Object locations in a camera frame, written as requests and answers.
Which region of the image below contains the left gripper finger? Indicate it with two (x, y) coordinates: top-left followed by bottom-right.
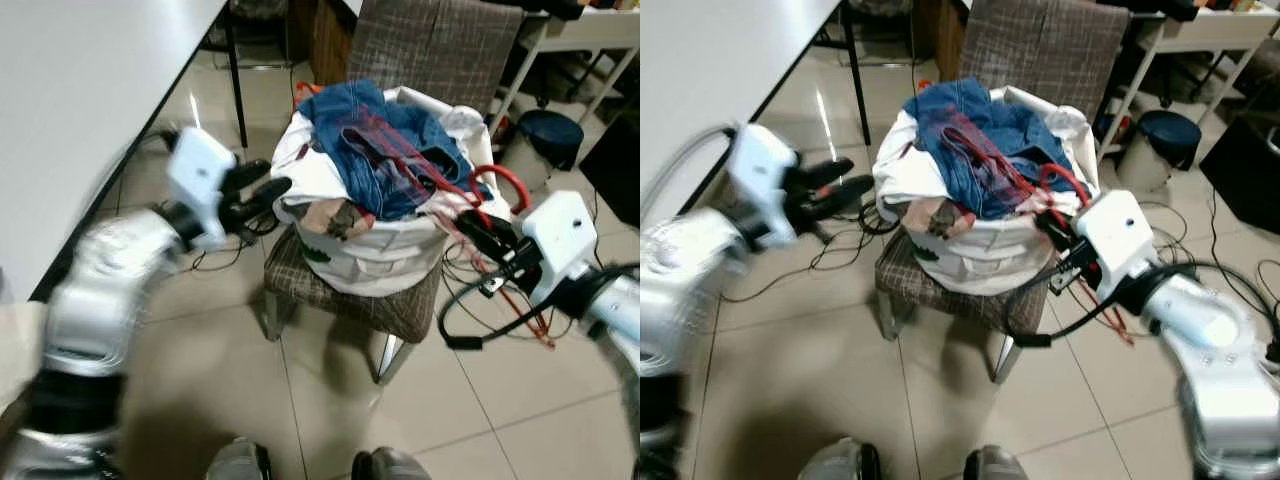
(800, 157), (857, 193)
(248, 178), (294, 223)
(230, 158), (273, 196)
(818, 175), (876, 219)

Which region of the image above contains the red velvet hanger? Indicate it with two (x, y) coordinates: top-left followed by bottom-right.
(340, 108), (558, 351)
(945, 108), (1136, 346)

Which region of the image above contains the blue denim garment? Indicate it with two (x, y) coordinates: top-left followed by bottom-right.
(903, 78), (1076, 221)
(305, 80), (476, 223)

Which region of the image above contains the patterned beige garment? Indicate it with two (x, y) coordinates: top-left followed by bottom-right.
(903, 197), (958, 243)
(298, 198), (353, 243)

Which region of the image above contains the white laundry basket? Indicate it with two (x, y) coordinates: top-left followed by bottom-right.
(272, 85), (498, 298)
(872, 85), (1096, 296)

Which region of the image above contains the bin with dark blue lid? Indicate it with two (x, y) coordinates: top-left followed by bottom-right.
(1115, 108), (1203, 193)
(500, 108), (586, 193)

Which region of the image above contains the black box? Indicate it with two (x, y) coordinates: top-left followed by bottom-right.
(580, 112), (641, 229)
(1198, 112), (1280, 236)

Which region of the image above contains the white table with black legs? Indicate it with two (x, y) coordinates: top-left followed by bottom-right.
(0, 0), (251, 301)
(640, 0), (871, 201)

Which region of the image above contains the plaid upholstered chair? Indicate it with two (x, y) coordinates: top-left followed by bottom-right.
(262, 0), (528, 386)
(875, 0), (1136, 386)

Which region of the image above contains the robot right leg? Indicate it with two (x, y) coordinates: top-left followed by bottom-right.
(350, 446), (433, 480)
(963, 445), (1031, 480)

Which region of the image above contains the robot leg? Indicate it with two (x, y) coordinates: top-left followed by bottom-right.
(350, 446), (433, 480)
(963, 445), (1031, 480)
(205, 436), (273, 480)
(800, 436), (883, 480)

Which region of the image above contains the white desk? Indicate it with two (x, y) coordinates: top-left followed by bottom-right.
(490, 8), (641, 141)
(1095, 5), (1280, 161)

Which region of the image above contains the robot left leg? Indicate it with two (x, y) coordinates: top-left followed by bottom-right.
(800, 436), (883, 480)
(205, 436), (273, 480)

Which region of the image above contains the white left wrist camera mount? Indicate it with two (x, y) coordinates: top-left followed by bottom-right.
(165, 127), (241, 251)
(728, 122), (801, 251)

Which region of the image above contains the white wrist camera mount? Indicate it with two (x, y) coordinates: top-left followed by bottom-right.
(728, 122), (801, 251)
(165, 127), (241, 251)
(1075, 188), (1161, 306)
(520, 190), (599, 306)

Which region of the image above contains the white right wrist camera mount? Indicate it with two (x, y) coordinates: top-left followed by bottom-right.
(1075, 188), (1161, 306)
(520, 190), (599, 306)

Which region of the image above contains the black floor cable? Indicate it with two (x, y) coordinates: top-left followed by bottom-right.
(720, 222), (883, 303)
(140, 225), (279, 276)

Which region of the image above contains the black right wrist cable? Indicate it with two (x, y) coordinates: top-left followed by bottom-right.
(1005, 262), (1216, 349)
(438, 262), (641, 351)

